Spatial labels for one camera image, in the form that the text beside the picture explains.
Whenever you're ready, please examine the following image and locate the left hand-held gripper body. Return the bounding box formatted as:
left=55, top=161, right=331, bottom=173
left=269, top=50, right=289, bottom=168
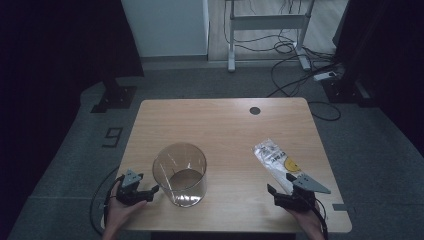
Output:
left=114, top=169, right=148, bottom=206

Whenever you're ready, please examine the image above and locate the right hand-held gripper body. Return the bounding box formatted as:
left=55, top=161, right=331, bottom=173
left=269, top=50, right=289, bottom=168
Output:
left=273, top=173, right=332, bottom=213

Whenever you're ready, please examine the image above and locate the clear plastic bag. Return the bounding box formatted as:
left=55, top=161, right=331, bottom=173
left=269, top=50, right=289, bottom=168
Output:
left=252, top=138, right=313, bottom=196

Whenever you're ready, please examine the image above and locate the clear plastic cylinder bin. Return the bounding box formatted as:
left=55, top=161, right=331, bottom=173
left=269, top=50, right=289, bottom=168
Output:
left=152, top=142, right=208, bottom=208

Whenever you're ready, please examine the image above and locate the person's right hand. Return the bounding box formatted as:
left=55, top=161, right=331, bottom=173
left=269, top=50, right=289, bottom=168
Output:
left=286, top=203, right=323, bottom=233

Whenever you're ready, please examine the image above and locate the person's left hand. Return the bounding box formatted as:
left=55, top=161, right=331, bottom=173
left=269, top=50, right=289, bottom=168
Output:
left=104, top=181, right=148, bottom=232

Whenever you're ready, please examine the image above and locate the black stand base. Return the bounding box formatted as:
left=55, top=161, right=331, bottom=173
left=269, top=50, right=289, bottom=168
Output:
left=320, top=77, right=378, bottom=108
left=90, top=77, right=138, bottom=114

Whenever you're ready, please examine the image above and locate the white power strip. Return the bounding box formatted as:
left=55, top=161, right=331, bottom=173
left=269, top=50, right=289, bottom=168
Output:
left=312, top=70, right=337, bottom=82

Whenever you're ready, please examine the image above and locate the dark curtain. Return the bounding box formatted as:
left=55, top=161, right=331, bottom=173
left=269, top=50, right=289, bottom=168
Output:
left=332, top=0, right=424, bottom=158
left=0, top=0, right=145, bottom=234

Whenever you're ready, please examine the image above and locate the white cabinet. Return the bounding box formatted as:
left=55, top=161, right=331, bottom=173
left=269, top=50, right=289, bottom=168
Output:
left=120, top=0, right=210, bottom=58

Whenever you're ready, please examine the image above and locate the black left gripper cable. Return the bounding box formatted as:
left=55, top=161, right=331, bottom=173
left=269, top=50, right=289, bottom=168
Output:
left=102, top=175, right=125, bottom=228

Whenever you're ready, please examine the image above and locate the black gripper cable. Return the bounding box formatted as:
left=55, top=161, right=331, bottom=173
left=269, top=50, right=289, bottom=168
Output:
left=102, top=175, right=125, bottom=228
left=312, top=197, right=330, bottom=240

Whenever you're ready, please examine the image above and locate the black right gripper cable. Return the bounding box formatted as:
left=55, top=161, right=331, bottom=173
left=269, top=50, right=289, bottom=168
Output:
left=312, top=197, right=330, bottom=240

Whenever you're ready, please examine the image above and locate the white metal stand frame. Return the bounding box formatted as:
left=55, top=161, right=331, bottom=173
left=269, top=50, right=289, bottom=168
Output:
left=224, top=0, right=316, bottom=73

